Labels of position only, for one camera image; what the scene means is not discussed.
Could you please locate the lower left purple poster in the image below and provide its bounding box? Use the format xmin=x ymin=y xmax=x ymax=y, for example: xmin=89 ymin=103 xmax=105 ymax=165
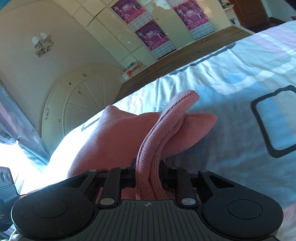
xmin=135 ymin=20 xmax=169 ymax=51

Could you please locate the dark wooden bed footboard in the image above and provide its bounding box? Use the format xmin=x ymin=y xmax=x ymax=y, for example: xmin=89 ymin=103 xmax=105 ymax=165
xmin=115 ymin=26 xmax=253 ymax=102

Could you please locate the orange white box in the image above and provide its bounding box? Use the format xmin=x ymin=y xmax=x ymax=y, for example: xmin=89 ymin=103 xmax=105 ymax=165
xmin=122 ymin=61 xmax=142 ymax=80

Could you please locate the wall lamp sconce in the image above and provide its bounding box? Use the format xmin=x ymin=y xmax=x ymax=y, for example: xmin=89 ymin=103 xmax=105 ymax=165
xmin=31 ymin=32 xmax=54 ymax=57

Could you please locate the lower right purple poster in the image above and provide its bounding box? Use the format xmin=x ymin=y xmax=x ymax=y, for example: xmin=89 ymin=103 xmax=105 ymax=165
xmin=173 ymin=0 xmax=209 ymax=30

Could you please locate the cream wardrobe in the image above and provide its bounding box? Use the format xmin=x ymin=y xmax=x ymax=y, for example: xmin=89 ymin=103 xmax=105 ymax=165
xmin=55 ymin=0 xmax=231 ymax=68

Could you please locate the pink sweatshirt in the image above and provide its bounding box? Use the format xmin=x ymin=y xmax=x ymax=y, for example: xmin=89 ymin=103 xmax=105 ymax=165
xmin=67 ymin=90 xmax=217 ymax=200

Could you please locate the cream arched headboard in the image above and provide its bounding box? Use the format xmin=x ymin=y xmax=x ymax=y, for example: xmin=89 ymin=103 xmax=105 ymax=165
xmin=42 ymin=64 xmax=123 ymax=154

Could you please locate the purple poster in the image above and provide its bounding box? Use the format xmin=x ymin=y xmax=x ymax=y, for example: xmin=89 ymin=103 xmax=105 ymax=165
xmin=135 ymin=20 xmax=169 ymax=51
xmin=111 ymin=0 xmax=145 ymax=24
xmin=173 ymin=0 xmax=209 ymax=30

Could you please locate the dark brown wooden door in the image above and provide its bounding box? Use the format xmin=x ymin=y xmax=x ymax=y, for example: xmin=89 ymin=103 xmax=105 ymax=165
xmin=229 ymin=0 xmax=269 ymax=28

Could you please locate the cream corner shelf unit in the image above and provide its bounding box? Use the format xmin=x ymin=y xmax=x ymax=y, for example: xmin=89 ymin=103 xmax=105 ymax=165
xmin=218 ymin=0 xmax=240 ymax=26

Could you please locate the upper left purple poster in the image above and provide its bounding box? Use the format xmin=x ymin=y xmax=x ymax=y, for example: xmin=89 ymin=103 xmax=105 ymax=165
xmin=111 ymin=0 xmax=145 ymax=24

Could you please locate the patterned pastel bed sheet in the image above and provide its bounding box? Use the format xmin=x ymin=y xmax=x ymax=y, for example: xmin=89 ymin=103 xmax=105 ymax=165
xmin=11 ymin=21 xmax=295 ymax=240

